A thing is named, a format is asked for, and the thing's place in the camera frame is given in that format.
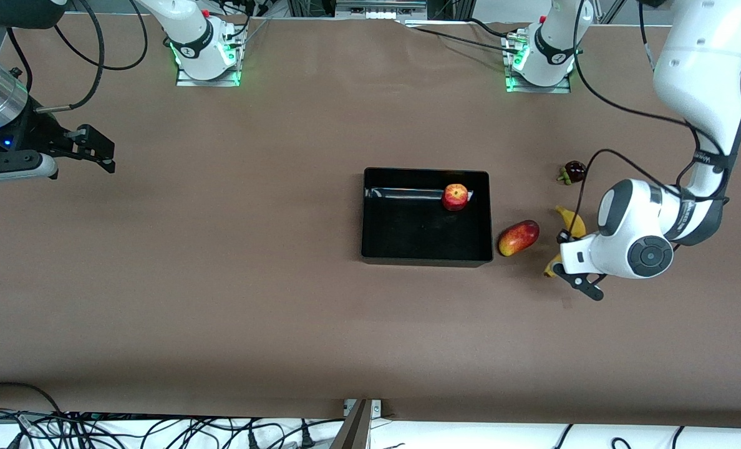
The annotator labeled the yellow banana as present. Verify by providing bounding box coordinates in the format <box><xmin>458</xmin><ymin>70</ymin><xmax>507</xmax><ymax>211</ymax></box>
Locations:
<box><xmin>544</xmin><ymin>206</ymin><xmax>587</xmax><ymax>279</ymax></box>

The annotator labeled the small red apple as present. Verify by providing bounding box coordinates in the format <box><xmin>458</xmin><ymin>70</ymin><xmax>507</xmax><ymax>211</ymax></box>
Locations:
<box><xmin>442</xmin><ymin>183</ymin><xmax>470</xmax><ymax>211</ymax></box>

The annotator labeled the black plastic box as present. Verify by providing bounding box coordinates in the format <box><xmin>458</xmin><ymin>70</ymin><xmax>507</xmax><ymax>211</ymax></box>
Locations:
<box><xmin>360</xmin><ymin>167</ymin><xmax>494</xmax><ymax>269</ymax></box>

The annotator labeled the red yellow mango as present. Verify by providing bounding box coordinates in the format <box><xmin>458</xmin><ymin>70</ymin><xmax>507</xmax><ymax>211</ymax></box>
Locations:
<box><xmin>498</xmin><ymin>220</ymin><xmax>541</xmax><ymax>257</ymax></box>

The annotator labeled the dark purple mangosteen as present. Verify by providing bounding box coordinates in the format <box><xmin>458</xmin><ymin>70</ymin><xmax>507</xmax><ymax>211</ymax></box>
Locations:
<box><xmin>556</xmin><ymin>160</ymin><xmax>588</xmax><ymax>186</ymax></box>

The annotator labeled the brown table mat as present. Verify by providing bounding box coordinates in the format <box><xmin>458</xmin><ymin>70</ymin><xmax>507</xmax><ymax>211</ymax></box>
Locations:
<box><xmin>0</xmin><ymin>12</ymin><xmax>741</xmax><ymax>431</ymax></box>

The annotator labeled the white power strip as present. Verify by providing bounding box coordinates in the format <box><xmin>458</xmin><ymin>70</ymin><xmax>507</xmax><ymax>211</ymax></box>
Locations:
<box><xmin>336</xmin><ymin>0</ymin><xmax>428</xmax><ymax>20</ymax></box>

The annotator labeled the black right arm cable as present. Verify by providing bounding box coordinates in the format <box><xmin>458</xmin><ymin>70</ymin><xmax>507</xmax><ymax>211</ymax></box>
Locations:
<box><xmin>34</xmin><ymin>0</ymin><xmax>106</xmax><ymax>114</ymax></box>

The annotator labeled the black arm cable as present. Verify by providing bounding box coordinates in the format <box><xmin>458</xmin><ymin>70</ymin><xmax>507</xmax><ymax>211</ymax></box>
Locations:
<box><xmin>34</xmin><ymin>0</ymin><xmax>106</xmax><ymax>114</ymax></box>
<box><xmin>573</xmin><ymin>0</ymin><xmax>730</xmax><ymax>213</ymax></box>

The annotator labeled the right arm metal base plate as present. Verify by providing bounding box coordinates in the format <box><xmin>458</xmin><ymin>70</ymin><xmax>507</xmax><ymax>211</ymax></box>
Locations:
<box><xmin>176</xmin><ymin>25</ymin><xmax>241</xmax><ymax>87</ymax></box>

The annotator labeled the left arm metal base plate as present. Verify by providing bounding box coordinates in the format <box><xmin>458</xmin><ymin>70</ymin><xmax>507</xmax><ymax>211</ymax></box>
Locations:
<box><xmin>505</xmin><ymin>28</ymin><xmax>572</xmax><ymax>94</ymax></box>

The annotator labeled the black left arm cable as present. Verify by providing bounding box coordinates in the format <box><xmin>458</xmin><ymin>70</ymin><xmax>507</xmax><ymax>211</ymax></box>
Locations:
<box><xmin>573</xmin><ymin>0</ymin><xmax>730</xmax><ymax>213</ymax></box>

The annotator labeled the black cable on table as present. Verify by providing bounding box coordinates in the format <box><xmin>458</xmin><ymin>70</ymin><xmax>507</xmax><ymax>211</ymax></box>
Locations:
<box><xmin>408</xmin><ymin>24</ymin><xmax>516</xmax><ymax>52</ymax></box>

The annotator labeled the silver table edge bracket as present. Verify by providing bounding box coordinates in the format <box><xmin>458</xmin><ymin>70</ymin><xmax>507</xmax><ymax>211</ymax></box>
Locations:
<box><xmin>344</xmin><ymin>399</ymin><xmax>382</xmax><ymax>417</ymax></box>

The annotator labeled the dark grey metal post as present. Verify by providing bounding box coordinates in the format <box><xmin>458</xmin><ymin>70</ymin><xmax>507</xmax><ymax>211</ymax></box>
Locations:
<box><xmin>329</xmin><ymin>399</ymin><xmax>371</xmax><ymax>449</ymax></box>

